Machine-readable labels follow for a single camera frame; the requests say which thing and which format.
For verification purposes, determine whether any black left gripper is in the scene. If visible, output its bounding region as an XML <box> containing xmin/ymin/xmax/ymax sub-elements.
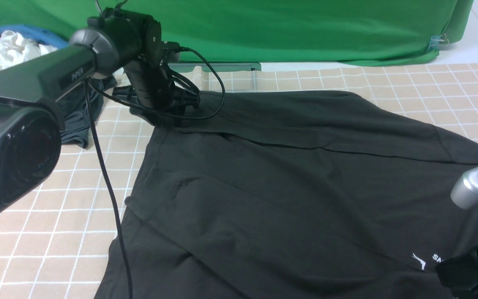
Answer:
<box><xmin>124</xmin><ymin>59</ymin><xmax>200</xmax><ymax>125</ymax></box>

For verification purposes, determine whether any gray long-sleeve top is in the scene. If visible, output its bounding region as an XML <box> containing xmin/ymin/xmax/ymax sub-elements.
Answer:
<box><xmin>94</xmin><ymin>90</ymin><xmax>478</xmax><ymax>299</ymax></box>

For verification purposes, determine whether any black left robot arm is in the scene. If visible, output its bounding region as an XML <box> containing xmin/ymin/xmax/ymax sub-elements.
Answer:
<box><xmin>0</xmin><ymin>5</ymin><xmax>200</xmax><ymax>212</ymax></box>

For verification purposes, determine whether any gray metal bar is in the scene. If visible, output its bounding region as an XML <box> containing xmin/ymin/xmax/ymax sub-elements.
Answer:
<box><xmin>169</xmin><ymin>62</ymin><xmax>262</xmax><ymax>73</ymax></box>

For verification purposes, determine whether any green backdrop cloth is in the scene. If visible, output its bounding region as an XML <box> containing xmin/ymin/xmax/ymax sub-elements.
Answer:
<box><xmin>0</xmin><ymin>0</ymin><xmax>473</xmax><ymax>66</ymax></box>

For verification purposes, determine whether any dark teal garment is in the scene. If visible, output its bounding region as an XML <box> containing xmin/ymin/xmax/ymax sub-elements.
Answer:
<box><xmin>57</xmin><ymin>84</ymin><xmax>104</xmax><ymax>148</ymax></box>

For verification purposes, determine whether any blue garment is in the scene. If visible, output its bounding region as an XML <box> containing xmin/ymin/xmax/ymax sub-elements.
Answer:
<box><xmin>0</xmin><ymin>24</ymin><xmax>68</xmax><ymax>49</ymax></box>

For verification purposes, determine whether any white garment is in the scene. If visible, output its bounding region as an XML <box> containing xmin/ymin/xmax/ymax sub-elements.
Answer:
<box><xmin>0</xmin><ymin>30</ymin><xmax>58</xmax><ymax>70</ymax></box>

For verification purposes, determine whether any teal binder clip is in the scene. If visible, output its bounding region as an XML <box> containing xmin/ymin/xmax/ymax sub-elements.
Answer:
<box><xmin>427</xmin><ymin>33</ymin><xmax>450</xmax><ymax>51</ymax></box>

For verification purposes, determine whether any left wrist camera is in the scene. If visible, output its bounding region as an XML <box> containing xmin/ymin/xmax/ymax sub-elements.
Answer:
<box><xmin>162</xmin><ymin>41</ymin><xmax>191</xmax><ymax>53</ymax></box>

